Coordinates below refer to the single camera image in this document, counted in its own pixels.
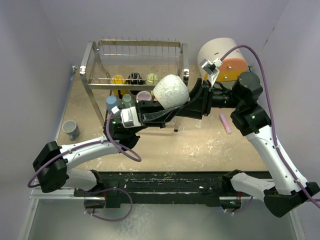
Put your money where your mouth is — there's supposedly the teal cup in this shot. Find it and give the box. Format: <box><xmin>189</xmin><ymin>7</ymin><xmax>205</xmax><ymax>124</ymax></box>
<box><xmin>121</xmin><ymin>93</ymin><xmax>136</xmax><ymax>108</ymax></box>

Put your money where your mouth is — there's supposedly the yellow mug black handle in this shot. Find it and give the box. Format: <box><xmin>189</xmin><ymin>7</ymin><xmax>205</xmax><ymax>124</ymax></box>
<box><xmin>110</xmin><ymin>74</ymin><xmax>128</xmax><ymax>99</ymax></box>

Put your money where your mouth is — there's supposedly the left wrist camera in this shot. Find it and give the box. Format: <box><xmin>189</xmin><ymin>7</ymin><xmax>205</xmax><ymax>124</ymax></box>
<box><xmin>111</xmin><ymin>106</ymin><xmax>142</xmax><ymax>129</ymax></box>

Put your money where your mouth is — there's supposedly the round drawer box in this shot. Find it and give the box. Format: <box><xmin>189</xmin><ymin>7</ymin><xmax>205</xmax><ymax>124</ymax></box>
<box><xmin>197</xmin><ymin>37</ymin><xmax>248</xmax><ymax>82</ymax></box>

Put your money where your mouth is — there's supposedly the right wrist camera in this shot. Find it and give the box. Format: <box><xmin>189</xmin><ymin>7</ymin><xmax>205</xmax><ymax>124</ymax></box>
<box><xmin>199</xmin><ymin>58</ymin><xmax>223</xmax><ymax>87</ymax></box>

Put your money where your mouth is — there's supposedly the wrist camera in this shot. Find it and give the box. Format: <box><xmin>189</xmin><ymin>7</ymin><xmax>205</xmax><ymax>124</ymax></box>
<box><xmin>111</xmin><ymin>106</ymin><xmax>142</xmax><ymax>129</ymax></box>
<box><xmin>199</xmin><ymin>58</ymin><xmax>223</xmax><ymax>87</ymax></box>

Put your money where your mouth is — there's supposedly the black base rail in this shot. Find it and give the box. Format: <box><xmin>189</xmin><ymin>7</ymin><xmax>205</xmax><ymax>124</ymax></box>
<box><xmin>74</xmin><ymin>171</ymin><xmax>239</xmax><ymax>208</ymax></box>

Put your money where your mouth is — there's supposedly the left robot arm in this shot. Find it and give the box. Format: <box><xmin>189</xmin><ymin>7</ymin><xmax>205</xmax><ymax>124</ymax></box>
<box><xmin>27</xmin><ymin>100</ymin><xmax>186</xmax><ymax>196</ymax></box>

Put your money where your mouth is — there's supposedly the small grey cup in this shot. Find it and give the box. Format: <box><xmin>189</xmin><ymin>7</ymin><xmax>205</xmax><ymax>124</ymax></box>
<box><xmin>62</xmin><ymin>120</ymin><xmax>80</xmax><ymax>141</ymax></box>

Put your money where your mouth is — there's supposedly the lime green mug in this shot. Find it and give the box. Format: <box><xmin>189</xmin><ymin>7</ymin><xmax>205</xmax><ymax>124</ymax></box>
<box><xmin>145</xmin><ymin>73</ymin><xmax>159</xmax><ymax>86</ymax></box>

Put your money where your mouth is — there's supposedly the purple mug black handle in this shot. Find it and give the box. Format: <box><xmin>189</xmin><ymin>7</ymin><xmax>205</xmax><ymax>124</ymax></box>
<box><xmin>136</xmin><ymin>91</ymin><xmax>153</xmax><ymax>101</ymax></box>

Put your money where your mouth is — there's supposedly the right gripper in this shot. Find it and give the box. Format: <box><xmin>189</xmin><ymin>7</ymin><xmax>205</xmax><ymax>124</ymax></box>
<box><xmin>177</xmin><ymin>77</ymin><xmax>243</xmax><ymax>119</ymax></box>

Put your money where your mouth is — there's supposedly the black mug white interior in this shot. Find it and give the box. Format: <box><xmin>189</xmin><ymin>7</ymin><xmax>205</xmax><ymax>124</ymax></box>
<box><xmin>128</xmin><ymin>72</ymin><xmax>145</xmax><ymax>85</ymax></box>

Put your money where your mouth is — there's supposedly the aluminium frame rail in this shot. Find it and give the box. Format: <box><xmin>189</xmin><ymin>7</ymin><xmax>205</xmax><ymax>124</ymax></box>
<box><xmin>31</xmin><ymin>188</ymin><xmax>75</xmax><ymax>200</ymax></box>

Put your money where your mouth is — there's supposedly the pink tube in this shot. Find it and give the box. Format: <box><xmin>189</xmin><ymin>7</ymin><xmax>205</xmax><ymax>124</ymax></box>
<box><xmin>219</xmin><ymin>113</ymin><xmax>232</xmax><ymax>134</ymax></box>

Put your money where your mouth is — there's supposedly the metal dish rack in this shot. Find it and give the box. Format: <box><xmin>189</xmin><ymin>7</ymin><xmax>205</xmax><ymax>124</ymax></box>
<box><xmin>79</xmin><ymin>39</ymin><xmax>190</xmax><ymax>125</ymax></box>

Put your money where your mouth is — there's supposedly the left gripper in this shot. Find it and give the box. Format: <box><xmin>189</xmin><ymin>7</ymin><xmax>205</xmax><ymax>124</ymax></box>
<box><xmin>128</xmin><ymin>99</ymin><xmax>184</xmax><ymax>136</ymax></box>

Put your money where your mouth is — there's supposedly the blue cup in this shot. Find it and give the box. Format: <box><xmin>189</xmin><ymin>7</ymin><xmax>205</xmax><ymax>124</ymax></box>
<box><xmin>105</xmin><ymin>95</ymin><xmax>121</xmax><ymax>113</ymax></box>

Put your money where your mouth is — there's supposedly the grey speckled mug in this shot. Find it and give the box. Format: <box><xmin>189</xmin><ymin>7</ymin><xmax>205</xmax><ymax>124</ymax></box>
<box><xmin>153</xmin><ymin>74</ymin><xmax>190</xmax><ymax>109</ymax></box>

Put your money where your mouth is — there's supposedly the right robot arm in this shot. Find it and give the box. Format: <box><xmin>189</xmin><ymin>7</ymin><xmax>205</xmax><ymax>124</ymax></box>
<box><xmin>177</xmin><ymin>71</ymin><xmax>320</xmax><ymax>218</ymax></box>

